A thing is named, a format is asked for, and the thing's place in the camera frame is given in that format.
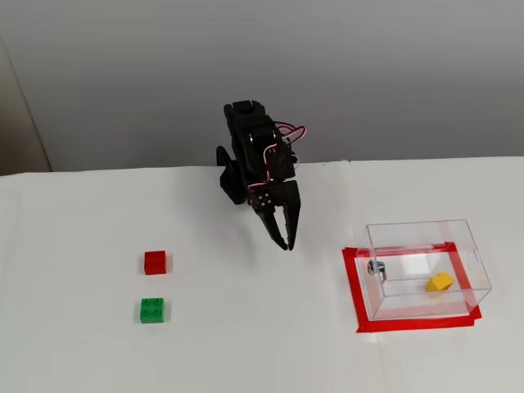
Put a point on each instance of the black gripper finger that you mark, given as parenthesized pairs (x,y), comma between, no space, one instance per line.
(270,221)
(292,209)

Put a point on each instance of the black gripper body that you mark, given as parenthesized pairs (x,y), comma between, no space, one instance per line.
(282,197)

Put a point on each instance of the yellow lego brick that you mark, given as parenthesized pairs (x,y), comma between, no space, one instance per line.
(439,283)

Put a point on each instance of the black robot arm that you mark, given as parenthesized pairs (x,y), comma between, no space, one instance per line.
(241,123)

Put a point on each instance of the red lego brick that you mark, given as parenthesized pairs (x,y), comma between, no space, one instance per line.
(154,263)

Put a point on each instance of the green lego brick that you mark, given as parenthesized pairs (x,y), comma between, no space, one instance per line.
(152,311)

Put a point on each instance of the transparent plastic box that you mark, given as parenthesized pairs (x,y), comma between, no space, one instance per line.
(425,305)

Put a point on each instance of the black table clamp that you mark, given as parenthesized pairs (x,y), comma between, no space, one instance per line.
(225,180)

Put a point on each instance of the silver cam lock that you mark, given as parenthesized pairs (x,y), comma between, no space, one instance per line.
(376,269)

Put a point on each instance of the red tape rectangle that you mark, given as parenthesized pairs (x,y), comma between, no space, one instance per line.
(413,324)

